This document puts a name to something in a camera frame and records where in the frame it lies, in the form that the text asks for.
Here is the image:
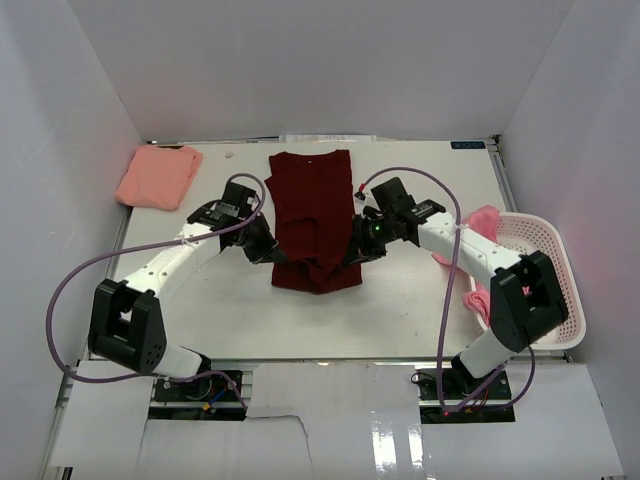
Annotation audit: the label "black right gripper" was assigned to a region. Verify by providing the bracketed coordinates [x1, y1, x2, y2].
[342, 213, 397, 267]

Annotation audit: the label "dark red t shirt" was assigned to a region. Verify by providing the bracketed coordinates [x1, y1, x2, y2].
[266, 150, 362, 294]

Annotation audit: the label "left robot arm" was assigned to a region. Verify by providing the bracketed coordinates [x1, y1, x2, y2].
[88, 175, 287, 399]

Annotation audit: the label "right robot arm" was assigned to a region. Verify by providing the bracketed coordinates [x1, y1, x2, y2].
[344, 177, 569, 399]

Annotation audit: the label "papers behind table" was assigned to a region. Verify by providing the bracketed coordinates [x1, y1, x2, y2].
[279, 134, 377, 143]

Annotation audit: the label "folded salmon t shirt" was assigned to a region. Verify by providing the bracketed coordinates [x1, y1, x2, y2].
[114, 145, 203, 211]

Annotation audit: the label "pink t shirt in basket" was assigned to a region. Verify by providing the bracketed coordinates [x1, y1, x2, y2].
[419, 206, 522, 328]

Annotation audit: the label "white perforated plastic basket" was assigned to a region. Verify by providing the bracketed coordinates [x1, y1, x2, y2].
[476, 213, 586, 352]

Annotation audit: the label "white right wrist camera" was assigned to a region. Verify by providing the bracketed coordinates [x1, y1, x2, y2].
[354, 189, 377, 214]

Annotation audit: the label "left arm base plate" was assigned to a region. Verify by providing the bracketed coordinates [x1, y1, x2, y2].
[152, 370, 243, 403]

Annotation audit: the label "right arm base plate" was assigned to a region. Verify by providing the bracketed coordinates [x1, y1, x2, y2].
[410, 368, 512, 404]

